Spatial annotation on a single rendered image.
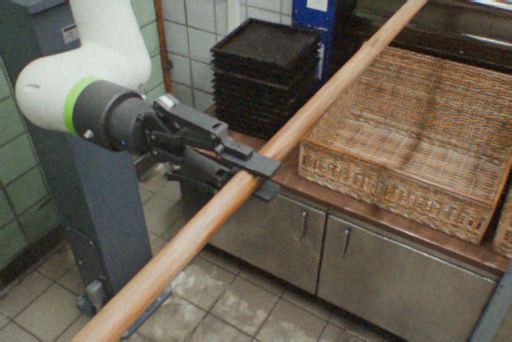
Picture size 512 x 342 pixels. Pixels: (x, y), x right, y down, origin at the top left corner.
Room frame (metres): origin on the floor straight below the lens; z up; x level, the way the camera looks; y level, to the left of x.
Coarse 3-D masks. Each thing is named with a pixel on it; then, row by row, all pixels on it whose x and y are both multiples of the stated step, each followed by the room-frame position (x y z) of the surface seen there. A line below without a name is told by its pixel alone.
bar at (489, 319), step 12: (432, 0) 1.13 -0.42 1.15; (444, 0) 1.11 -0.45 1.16; (456, 0) 1.10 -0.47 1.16; (468, 0) 1.09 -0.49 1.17; (480, 0) 1.08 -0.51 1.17; (492, 0) 1.07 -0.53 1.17; (492, 12) 1.06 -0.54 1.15; (504, 12) 1.05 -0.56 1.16; (504, 276) 0.76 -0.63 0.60; (504, 288) 0.74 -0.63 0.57; (492, 300) 0.75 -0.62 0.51; (504, 300) 0.73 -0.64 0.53; (492, 312) 0.74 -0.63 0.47; (504, 312) 0.73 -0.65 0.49; (480, 324) 0.75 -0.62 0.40; (492, 324) 0.73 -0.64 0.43; (480, 336) 0.74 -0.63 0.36; (492, 336) 0.72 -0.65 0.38
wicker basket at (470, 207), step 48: (384, 48) 1.51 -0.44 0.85; (384, 96) 1.46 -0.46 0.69; (432, 96) 1.39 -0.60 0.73; (480, 96) 1.32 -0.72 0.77; (336, 144) 1.32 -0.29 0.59; (384, 144) 1.31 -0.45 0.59; (432, 144) 1.31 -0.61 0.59; (480, 144) 1.26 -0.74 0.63; (384, 192) 1.07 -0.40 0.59; (432, 192) 0.95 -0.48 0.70; (480, 192) 1.07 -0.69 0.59; (480, 240) 0.87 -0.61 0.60
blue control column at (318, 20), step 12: (300, 0) 1.69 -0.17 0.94; (336, 0) 1.64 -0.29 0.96; (300, 12) 1.69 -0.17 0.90; (312, 12) 1.66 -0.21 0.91; (324, 12) 1.64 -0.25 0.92; (300, 24) 1.68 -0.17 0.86; (312, 24) 1.66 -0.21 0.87; (324, 24) 1.64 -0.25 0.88; (324, 36) 1.63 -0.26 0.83; (324, 48) 1.63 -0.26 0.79; (324, 60) 1.63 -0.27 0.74; (324, 84) 1.62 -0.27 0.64
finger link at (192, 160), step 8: (152, 152) 0.51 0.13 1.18; (160, 152) 0.50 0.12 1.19; (168, 152) 0.51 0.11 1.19; (184, 152) 0.51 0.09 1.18; (192, 152) 0.51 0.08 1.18; (168, 160) 0.50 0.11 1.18; (176, 160) 0.49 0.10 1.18; (184, 160) 0.49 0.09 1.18; (192, 160) 0.50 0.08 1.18; (200, 160) 0.50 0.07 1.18; (208, 160) 0.50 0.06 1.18; (192, 168) 0.49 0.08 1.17; (200, 168) 0.48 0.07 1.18; (208, 168) 0.48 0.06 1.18; (216, 168) 0.49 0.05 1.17; (224, 168) 0.49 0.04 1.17; (208, 176) 0.47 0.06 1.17; (216, 176) 0.47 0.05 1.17; (216, 184) 0.47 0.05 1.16
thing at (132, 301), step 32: (416, 0) 0.98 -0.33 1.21; (384, 32) 0.83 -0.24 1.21; (352, 64) 0.71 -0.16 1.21; (320, 96) 0.61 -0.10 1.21; (288, 128) 0.53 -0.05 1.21; (224, 192) 0.40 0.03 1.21; (192, 224) 0.35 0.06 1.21; (160, 256) 0.31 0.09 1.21; (192, 256) 0.32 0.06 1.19; (128, 288) 0.27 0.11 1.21; (160, 288) 0.28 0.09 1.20; (96, 320) 0.24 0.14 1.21; (128, 320) 0.25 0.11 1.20
